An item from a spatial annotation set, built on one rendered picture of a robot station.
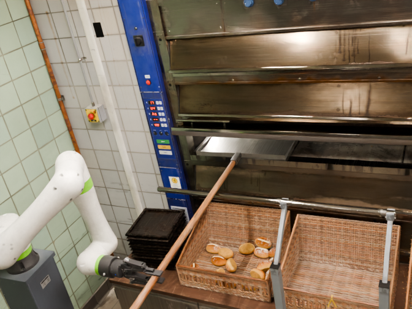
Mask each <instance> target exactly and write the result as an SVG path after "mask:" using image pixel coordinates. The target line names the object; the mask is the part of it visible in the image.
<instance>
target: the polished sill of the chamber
mask: <svg viewBox="0 0 412 309"><path fill-rule="evenodd" d="M190 157H191V160H192V161H207V162H225V163H230V162H231V159H232V157H226V156H202V155H197V154H196V150H194V151H193V152H192V153H191V154H190ZM238 164H251V165H260V166H277V167H294V168H303V169H321V170H337V171H347V172H364V173H373V174H390V175H407V176H412V163H402V162H382V161H361V160H350V159H330V158H310V157H299V156H287V158H286V159H262V158H241V159H240V160H239V162H238Z"/></svg>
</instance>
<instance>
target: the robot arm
mask: <svg viewBox="0 0 412 309"><path fill-rule="evenodd" d="M72 201H73V202H74V204H75V206H76V207H77V209H78V210H79V212H80V214H81V216H82V218H83V220H84V222H85V224H86V226H87V228H88V230H89V233H90V235H91V238H92V243H91V244H90V245H89V247H88V248H86V249H85V250H84V251H83V252H82V253H81V254H80V255H79V256H78V258H77V268H78V270H79V272H81V273H82V274H84V275H99V276H102V277H107V278H115V277H117V278H122V277H125V278H127V279H129V280H130V284H134V283H135V284H143V285H146V284H147V283H148V281H149V280H150V278H151V277H152V276H157V277H160V278H159V280H158V281H157V283H159V284H162V283H163V282H164V280H165V278H163V277H161V275H162V273H163V270H156V269H154V268H150V267H148V266H146V263H145V262H141V261H136V260H133V259H130V258H128V257H125V259H124V260H121V259H120V257H115V256H110V255H111V254H112V253H113V252H114V251H115V250H116V248H117V245H118V240H117V237H116V236H115V234H114V233H113V231H112V229H111V228H110V226H109V224H108V221H107V219H106V217H105V215H104V212H103V211H102V208H101V205H100V203H99V200H98V198H97V195H96V191H95V188H94V185H93V182H92V179H91V176H90V173H89V171H88V168H87V166H86V164H85V161H84V159H83V157H82V156H81V155H80V154H79V153H77V152H75V151H65V152H63V153H61V154H60V155H59V156H58V157H57V159H56V161H55V174H54V176H53V178H52V179H51V180H50V182H49V183H48V185H47V186H46V187H45V188H44V190H43V191H42V192H41V193H40V194H39V196H38V197H37V198H36V200H35V201H34V202H33V203H32V204H31V205H30V206H29V207H28V208H27V209H26V210H25V212H24V213H23V214H22V215H21V216H18V215H17V214H15V213H7V214H4V215H1V216H0V270H4V269H6V271H7V273H9V274H11V275H18V274H21V273H25V272H27V271H28V270H30V269H32V268H33V267H34V266H35V265H36V264H37V263H38V261H39V254H38V253H37V252H36V251H34V250H33V249H32V247H31V241H32V240H33V238H34V237H35V236H36V235H37V234H38V233H39V232H40V231H41V230H42V229H43V228H44V226H45V225H46V224H47V223H48V222H49V221H50V220H51V219H52V218H53V217H54V216H56V215H57V214H58V213H59V212H60V211H61V210H62V209H63V208H64V207H65V206H67V205H68V204H69V203H71V202H72ZM139 272H143V273H145V274H147V275H144V274H142V273H139ZM148 275H150V276H148Z"/></svg>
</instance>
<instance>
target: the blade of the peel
mask: <svg viewBox="0 0 412 309"><path fill-rule="evenodd" d="M294 142H295V140H272V139H244V138H230V137H210V138H209V139H208V140H207V141H206V142H205V143H204V144H203V145H202V146H201V147H200V148H199V149H198V150H197V151H196V154H197V155H202V156H226V157H233V155H234V154H235V153H236V152H238V153H241V155H242V158H262V159H286V158H287V156H288V154H289V152H290V150H291V148H292V146H293V144H294Z"/></svg>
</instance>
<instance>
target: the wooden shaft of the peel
mask: <svg viewBox="0 0 412 309"><path fill-rule="evenodd" d="M235 164H236V162H235V161H231V162H230V164H229V165H228V166H227V168H226V170H225V171H224V172H223V174H222V175H221V176H220V178H219V180H218V181H217V182H216V184H215V185H214V187H213V188H212V190H211V191H210V192H209V194H208V196H207V197H206V198H205V200H204V201H203V203H202V204H201V206H200V207H199V209H198V210H197V212H196V213H195V214H194V216H193V217H192V218H191V220H190V222H189V223H188V225H187V226H186V227H185V229H184V230H183V232H182V233H181V235H180V236H179V238H178V239H177V241H176V242H175V243H174V245H173V246H172V248H171V249H170V251H169V252H168V253H167V255H166V256H165V258H164V259H163V261H162V262H161V263H160V265H159V267H158V268H157V270H163V272H164V271H165V269H166V267H167V266H168V265H169V263H170V261H171V260H172V258H173V257H174V256H175V254H176V252H177V251H178V249H179V248H180V247H181V245H182V244H183V242H184V241H185V239H186V238H187V236H188V235H189V233H190V232H191V230H192V229H193V227H194V226H195V224H196V223H197V221H198V220H199V218H200V217H201V215H202V214H203V212H204V211H205V209H206V208H207V206H208V205H209V203H210V202H211V200H212V199H213V197H214V196H215V194H216V193H217V191H218V190H219V188H220V187H221V185H222V184H223V182H224V181H225V179H226V178H227V176H228V175H229V173H230V172H231V170H232V169H233V167H234V166H235ZM159 278H160V277H157V276H152V277H151V278H150V280H149V281H148V283H147V284H146V285H145V287H144V288H143V289H142V291H141V293H140V294H139V296H138V297H137V298H136V300H135V301H134V303H133V304H132V306H131V307H130V309H139V308H140V306H141V305H142V304H143V302H144V300H145V299H146V298H147V296H148V295H149V293H150V291H151V290H152V289H153V287H154V285H155V284H156V282H157V281H158V280H159Z"/></svg>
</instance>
